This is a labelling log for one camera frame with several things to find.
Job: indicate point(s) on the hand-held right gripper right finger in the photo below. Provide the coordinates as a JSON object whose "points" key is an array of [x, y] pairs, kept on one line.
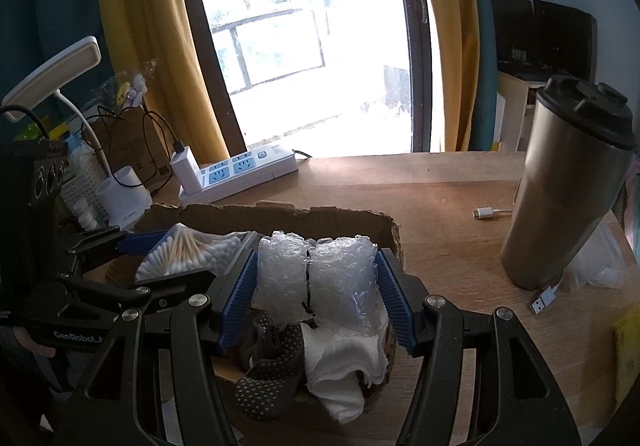
{"points": [[395, 306]]}

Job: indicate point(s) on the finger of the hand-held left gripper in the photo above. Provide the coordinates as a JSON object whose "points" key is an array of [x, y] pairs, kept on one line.
{"points": [[142, 242], [175, 283]]}

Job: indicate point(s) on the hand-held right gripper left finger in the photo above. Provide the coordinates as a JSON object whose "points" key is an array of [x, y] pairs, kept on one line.
{"points": [[235, 306]]}

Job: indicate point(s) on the cotton swabs pack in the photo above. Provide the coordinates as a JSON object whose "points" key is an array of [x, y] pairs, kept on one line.
{"points": [[185, 251]]}

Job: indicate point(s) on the clear bubble wrap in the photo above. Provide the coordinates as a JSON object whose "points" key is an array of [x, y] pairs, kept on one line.
{"points": [[320, 281]]}

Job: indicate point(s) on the white cloth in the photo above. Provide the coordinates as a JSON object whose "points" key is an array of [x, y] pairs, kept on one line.
{"points": [[345, 371]]}

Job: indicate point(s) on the brown cardboard box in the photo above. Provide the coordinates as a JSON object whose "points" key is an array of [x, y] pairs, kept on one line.
{"points": [[225, 216]]}

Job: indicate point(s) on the white perforated basket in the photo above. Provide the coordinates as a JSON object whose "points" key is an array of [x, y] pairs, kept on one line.
{"points": [[82, 186]]}

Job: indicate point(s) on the white charger plug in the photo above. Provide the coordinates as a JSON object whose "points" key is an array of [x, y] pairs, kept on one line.
{"points": [[185, 169]]}

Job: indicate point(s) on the brown paper bag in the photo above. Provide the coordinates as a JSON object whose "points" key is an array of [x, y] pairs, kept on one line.
{"points": [[135, 146]]}

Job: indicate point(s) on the white power strip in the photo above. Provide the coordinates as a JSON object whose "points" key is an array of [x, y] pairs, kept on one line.
{"points": [[245, 171]]}

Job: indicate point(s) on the grey usb plug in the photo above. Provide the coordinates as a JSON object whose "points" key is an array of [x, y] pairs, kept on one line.
{"points": [[544, 300]]}

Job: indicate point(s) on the yellow toy in clear bag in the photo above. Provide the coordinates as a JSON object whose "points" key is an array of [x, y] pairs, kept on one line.
{"points": [[131, 91]]}

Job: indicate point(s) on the white desk lamp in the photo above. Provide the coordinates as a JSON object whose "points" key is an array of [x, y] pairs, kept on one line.
{"points": [[75, 91]]}

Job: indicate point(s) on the stainless steel tumbler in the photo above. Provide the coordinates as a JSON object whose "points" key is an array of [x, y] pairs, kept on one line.
{"points": [[565, 186]]}

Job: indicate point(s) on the clear plastic bag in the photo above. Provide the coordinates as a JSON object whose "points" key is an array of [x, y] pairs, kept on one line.
{"points": [[600, 261]]}

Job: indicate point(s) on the yellow curtain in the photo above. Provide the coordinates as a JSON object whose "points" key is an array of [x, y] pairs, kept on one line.
{"points": [[150, 26], [445, 36]]}

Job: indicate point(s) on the white cabinet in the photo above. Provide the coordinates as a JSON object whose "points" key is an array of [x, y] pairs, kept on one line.
{"points": [[515, 111]]}

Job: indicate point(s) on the teal curtain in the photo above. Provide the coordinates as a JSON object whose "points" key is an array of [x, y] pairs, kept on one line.
{"points": [[50, 16], [490, 1]]}

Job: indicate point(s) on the yellow tissue pack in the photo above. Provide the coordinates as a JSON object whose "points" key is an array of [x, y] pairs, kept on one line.
{"points": [[627, 361]]}

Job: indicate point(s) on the black monitor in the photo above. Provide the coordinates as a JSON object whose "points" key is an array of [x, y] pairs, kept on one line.
{"points": [[545, 36]]}

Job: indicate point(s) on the brown door frame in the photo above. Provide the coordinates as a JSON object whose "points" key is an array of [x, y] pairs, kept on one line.
{"points": [[415, 51]]}

